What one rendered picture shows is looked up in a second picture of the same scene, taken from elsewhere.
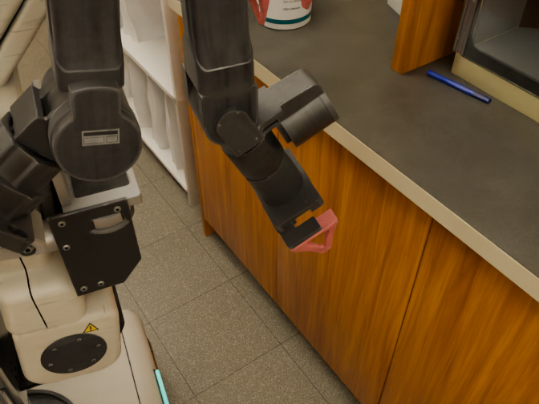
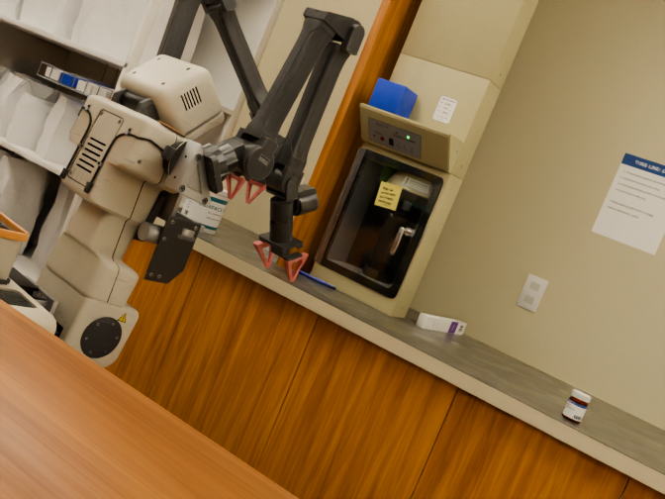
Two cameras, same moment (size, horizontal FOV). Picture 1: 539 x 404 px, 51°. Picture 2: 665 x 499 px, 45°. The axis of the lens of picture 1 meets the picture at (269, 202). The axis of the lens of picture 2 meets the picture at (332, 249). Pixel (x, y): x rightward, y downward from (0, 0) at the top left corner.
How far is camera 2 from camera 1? 1.54 m
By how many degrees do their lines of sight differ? 46
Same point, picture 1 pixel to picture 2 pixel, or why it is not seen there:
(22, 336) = (93, 300)
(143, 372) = not seen: hidden behind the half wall
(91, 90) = (272, 141)
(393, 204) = (286, 323)
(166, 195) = not seen: outside the picture
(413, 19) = (297, 234)
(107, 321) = (133, 318)
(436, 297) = (309, 384)
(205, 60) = (295, 153)
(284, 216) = (286, 246)
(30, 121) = (240, 145)
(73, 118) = (262, 147)
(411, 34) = not seen: hidden behind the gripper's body
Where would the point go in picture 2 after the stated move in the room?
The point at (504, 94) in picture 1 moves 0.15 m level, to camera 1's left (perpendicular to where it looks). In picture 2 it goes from (342, 286) to (302, 272)
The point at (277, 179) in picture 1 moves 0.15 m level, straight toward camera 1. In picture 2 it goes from (289, 226) to (311, 240)
